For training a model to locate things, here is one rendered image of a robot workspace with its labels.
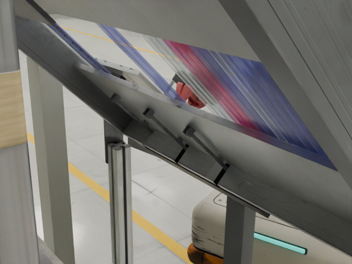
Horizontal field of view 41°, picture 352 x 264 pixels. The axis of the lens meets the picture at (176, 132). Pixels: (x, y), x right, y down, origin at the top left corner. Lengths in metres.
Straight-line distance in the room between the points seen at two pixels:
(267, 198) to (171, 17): 0.42
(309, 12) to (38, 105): 0.99
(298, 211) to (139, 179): 1.71
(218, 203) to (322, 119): 1.32
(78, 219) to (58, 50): 1.24
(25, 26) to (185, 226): 1.30
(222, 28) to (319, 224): 0.41
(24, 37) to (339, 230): 0.61
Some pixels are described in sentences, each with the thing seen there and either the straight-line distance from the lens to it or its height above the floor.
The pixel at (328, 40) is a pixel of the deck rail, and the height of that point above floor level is 1.01.
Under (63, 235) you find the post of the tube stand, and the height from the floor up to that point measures 0.34.
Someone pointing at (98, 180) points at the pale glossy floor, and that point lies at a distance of 2.39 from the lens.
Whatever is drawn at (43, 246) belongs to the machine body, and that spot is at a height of 0.62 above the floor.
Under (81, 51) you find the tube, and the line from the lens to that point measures 0.85.
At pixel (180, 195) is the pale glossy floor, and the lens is 2.23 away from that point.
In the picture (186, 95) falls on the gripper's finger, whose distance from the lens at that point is 0.99.
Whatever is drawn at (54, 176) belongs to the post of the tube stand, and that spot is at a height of 0.52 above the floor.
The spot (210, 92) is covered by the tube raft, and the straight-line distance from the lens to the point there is 0.55.
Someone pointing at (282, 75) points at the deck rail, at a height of 0.99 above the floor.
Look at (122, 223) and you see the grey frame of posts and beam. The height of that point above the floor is 0.45.
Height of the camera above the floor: 1.05
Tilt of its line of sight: 21 degrees down
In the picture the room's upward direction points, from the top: 1 degrees clockwise
